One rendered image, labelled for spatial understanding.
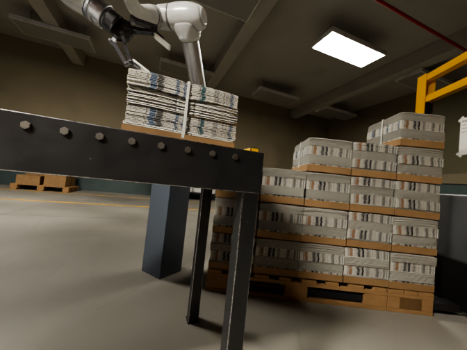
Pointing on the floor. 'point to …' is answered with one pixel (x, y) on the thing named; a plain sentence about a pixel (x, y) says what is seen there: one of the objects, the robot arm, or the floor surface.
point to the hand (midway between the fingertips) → (157, 58)
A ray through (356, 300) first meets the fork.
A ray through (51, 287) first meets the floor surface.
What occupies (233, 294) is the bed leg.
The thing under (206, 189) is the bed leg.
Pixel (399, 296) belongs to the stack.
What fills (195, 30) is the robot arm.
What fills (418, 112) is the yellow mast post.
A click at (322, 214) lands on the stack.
